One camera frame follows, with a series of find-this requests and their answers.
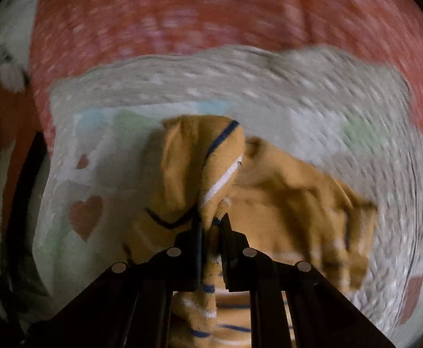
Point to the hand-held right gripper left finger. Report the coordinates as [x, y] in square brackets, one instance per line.
[198, 250]

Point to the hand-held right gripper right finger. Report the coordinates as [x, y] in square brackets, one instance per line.
[226, 250]

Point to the yellow striped sweater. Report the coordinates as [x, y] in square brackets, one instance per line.
[284, 195]

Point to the white quilted mat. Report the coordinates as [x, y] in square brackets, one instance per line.
[269, 90]

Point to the orange hanging cloth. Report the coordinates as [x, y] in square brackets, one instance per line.
[6, 123]

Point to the red floral bedsheet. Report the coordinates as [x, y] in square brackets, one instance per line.
[197, 14]

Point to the white hanging cloth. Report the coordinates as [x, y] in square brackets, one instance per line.
[12, 76]

